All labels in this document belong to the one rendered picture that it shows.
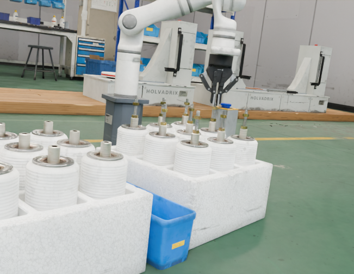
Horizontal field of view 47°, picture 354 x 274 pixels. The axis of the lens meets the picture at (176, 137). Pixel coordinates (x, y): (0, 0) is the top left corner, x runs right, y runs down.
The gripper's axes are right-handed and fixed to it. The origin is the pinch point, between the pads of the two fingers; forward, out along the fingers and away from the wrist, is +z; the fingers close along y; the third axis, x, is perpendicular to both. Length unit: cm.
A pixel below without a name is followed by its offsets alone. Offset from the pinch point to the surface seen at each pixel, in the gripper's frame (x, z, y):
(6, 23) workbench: -474, -36, 220
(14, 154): 50, 11, 47
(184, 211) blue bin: 37.3, 24.2, 11.0
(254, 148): 12.3, 12.2, -11.2
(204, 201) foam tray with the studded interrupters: 32.7, 23.2, 5.6
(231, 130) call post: -15.1, 12.0, -10.0
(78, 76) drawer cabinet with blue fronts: -531, 31, 127
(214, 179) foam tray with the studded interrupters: 30.4, 17.8, 3.2
